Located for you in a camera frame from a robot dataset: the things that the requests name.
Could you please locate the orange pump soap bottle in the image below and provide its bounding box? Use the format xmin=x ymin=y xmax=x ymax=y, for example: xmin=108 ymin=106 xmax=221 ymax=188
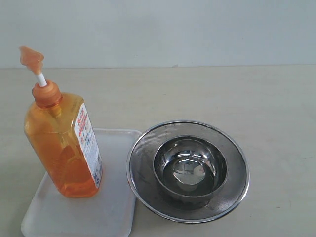
xmin=19 ymin=46 xmax=103 ymax=198

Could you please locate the small stainless steel bowl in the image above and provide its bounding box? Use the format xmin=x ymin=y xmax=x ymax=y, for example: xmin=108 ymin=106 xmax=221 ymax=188
xmin=153 ymin=136 xmax=228 ymax=202

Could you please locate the steel mesh strainer basket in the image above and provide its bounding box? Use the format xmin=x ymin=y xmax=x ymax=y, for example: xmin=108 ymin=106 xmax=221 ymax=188
xmin=126 ymin=120 xmax=250 ymax=224

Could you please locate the white rectangular plastic tray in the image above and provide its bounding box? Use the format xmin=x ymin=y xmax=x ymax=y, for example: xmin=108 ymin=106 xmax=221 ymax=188
xmin=21 ymin=128 xmax=141 ymax=237

